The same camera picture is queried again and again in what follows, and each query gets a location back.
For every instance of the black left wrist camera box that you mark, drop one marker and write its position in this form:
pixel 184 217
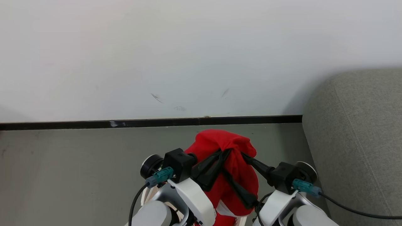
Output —
pixel 179 163

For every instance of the grey fabric sofa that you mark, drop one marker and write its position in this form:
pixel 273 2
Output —
pixel 361 125

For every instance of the white perforated laundry basket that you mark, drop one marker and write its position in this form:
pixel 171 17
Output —
pixel 145 195

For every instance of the red garment with white band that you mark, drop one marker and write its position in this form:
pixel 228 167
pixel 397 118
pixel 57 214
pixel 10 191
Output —
pixel 220 141

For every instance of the black wall baseboard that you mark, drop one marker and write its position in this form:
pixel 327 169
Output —
pixel 94 124

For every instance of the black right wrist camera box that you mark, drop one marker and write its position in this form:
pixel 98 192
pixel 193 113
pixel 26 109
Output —
pixel 284 175

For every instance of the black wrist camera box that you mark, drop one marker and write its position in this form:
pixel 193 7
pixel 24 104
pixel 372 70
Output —
pixel 179 163
pixel 284 175

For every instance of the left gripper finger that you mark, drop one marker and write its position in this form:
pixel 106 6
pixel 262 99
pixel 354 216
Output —
pixel 209 163
pixel 212 177

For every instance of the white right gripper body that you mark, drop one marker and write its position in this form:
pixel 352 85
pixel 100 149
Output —
pixel 276 205

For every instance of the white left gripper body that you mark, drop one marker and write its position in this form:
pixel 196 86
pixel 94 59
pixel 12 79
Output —
pixel 196 197

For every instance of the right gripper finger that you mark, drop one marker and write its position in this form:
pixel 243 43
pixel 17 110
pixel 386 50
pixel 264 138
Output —
pixel 241 193
pixel 259 166

